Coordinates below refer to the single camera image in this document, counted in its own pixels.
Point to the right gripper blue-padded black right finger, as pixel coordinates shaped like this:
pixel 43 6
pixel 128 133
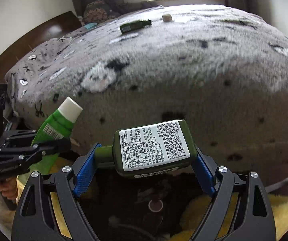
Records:
pixel 253 216

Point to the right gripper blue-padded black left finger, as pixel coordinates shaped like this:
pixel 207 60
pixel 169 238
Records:
pixel 35 215

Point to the green tube white cap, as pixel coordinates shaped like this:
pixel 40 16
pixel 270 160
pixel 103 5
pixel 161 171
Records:
pixel 57 126

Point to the large dark green bottle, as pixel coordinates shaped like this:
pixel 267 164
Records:
pixel 149 150

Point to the small dark green bottle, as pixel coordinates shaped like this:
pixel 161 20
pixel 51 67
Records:
pixel 135 25

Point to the white tape roll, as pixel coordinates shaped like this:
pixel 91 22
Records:
pixel 167 18

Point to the black trash bag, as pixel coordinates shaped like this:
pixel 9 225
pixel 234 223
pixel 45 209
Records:
pixel 117 207

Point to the grey dotted pillow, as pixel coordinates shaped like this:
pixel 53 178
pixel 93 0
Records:
pixel 33 82

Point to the yellow fluffy clothing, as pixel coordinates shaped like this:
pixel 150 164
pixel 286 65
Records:
pixel 279 206

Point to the round metal can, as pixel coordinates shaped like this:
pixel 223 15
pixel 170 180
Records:
pixel 155 206

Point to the grey patterned fleece blanket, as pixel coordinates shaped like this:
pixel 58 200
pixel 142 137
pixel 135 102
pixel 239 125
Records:
pixel 223 70

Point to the brown wooden headboard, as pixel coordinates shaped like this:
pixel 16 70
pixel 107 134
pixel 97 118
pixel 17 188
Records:
pixel 53 28

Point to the teal small box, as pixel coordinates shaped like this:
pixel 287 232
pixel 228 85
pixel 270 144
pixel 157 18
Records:
pixel 90 25

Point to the dark patterned pillow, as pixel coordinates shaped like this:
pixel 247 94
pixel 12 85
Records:
pixel 98 12

